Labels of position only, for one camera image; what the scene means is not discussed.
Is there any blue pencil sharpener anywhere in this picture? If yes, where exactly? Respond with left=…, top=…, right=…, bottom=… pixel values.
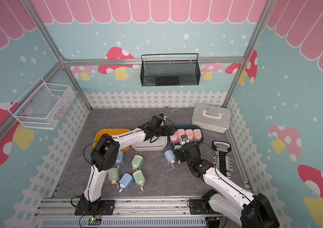
left=119, top=173, right=134, bottom=193
left=164, top=150, right=176, bottom=169
left=115, top=151, right=125, bottom=169

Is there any blue pencil sharpener centre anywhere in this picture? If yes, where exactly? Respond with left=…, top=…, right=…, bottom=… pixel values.
left=164, top=150, right=176, bottom=169

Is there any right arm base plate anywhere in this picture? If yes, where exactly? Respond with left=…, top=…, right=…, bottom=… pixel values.
left=187, top=199, right=207, bottom=215

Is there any white wire mesh basket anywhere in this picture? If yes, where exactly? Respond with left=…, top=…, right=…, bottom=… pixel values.
left=8, top=78, right=75, bottom=130

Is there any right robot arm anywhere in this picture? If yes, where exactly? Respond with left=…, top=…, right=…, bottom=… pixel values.
left=174, top=142, right=280, bottom=228

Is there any translucent plastic lidded case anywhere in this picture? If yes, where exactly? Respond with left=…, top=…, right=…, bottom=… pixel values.
left=192, top=103, right=231, bottom=134

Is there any yellow plastic storage box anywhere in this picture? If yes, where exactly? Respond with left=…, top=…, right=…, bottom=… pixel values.
left=93, top=128, right=133, bottom=153

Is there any white plastic storage box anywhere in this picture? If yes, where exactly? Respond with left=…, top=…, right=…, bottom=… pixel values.
left=132, top=136, right=168, bottom=152

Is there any rack of metal bits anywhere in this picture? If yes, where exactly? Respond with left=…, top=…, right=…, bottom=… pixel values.
left=212, top=141, right=233, bottom=179

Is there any black wire mesh basket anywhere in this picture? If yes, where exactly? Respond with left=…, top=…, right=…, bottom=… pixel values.
left=140, top=53, right=201, bottom=86

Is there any blue pencil sharpener lower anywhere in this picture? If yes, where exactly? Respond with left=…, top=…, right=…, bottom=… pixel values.
left=119, top=173, right=134, bottom=193

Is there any grey slotted cable duct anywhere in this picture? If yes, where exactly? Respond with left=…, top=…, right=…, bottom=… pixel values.
left=37, top=217, right=207, bottom=228

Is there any dark teal storage box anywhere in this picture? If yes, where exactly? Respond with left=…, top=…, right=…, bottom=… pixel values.
left=168, top=124, right=203, bottom=148

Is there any blue pencil sharpener left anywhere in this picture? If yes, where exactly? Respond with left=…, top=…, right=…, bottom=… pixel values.
left=115, top=151, right=125, bottom=169

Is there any pale green round sharpener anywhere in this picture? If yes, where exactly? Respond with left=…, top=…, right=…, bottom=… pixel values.
left=108, top=168, right=121, bottom=188

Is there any green pencil sharpener middle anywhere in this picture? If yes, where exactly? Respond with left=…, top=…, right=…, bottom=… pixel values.
left=131, top=155, right=144, bottom=171

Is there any green pencil sharpener lower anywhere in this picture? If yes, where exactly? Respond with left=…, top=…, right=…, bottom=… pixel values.
left=133, top=170, right=146, bottom=191

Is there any green pencil sharpener upper right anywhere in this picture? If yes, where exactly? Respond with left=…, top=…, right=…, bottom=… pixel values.
left=174, top=145, right=183, bottom=164

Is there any green pencil sharpener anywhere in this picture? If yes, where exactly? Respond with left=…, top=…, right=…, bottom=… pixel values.
left=174, top=145, right=183, bottom=164
left=131, top=155, right=144, bottom=171
left=133, top=170, right=146, bottom=191

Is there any pink pencil sharpener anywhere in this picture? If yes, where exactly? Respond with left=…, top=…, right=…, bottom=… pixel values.
left=185, top=129, right=194, bottom=142
left=177, top=129, right=186, bottom=142
left=170, top=130, right=179, bottom=145
left=193, top=129, right=202, bottom=142

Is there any small green circuit board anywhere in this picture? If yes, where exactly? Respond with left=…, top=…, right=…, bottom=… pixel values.
left=87, top=218, right=102, bottom=226

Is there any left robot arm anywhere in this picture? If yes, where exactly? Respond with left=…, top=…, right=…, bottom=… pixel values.
left=80, top=114, right=176, bottom=205

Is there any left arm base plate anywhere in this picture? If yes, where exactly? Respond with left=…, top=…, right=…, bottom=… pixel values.
left=75, top=199, right=115, bottom=216

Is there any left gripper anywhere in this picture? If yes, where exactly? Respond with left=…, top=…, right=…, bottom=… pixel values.
left=154, top=125, right=176, bottom=136

